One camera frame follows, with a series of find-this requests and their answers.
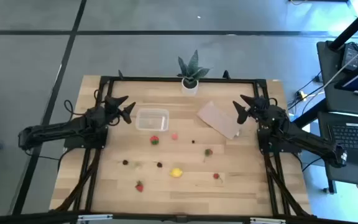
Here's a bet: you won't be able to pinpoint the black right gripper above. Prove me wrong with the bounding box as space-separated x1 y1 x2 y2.
232 95 284 127

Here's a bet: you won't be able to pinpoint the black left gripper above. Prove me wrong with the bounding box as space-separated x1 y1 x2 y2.
94 95 136 127

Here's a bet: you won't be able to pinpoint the red strawberry with leafy stem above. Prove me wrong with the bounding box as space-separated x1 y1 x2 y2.
202 148 214 163

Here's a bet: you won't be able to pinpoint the yellow lemon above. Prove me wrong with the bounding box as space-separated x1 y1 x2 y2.
170 167 184 179

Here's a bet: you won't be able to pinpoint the clear plastic tupperware container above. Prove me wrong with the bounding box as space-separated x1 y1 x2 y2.
135 108 170 132

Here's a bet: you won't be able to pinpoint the white plant pot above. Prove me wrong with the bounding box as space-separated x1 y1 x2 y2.
181 77 200 96

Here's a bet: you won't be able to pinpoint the black floor bar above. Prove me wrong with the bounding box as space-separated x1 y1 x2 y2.
291 99 329 129

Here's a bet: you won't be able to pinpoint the green snake plant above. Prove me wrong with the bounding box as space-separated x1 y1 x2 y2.
177 49 211 85

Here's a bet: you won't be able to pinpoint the black desk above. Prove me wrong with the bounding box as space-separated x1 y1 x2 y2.
317 111 358 194
316 40 358 118

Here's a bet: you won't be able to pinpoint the black laptop keyboard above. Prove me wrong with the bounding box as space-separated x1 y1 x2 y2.
327 121 358 166

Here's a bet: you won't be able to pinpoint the black power adapter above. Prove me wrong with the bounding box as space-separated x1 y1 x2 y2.
341 42 358 71

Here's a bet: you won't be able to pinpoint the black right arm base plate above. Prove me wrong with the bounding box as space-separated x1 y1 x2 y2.
257 127 303 154

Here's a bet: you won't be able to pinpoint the black aluminium table frame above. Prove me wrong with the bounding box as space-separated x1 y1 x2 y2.
50 74 316 218

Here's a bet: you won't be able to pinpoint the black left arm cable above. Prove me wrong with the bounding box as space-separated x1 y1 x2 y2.
63 99 86 118

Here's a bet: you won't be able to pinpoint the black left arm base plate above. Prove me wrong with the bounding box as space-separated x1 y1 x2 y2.
63 126 108 149

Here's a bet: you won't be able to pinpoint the black floor cables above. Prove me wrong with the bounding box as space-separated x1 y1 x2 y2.
287 71 326 116

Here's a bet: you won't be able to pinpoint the white cable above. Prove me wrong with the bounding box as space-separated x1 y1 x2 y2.
321 37 358 91

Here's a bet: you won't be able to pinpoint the silver frame bracket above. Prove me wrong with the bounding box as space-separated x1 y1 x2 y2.
249 217 287 224
76 213 114 223

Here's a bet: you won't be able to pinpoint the black diagonal post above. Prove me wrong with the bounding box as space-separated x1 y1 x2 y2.
328 0 358 51

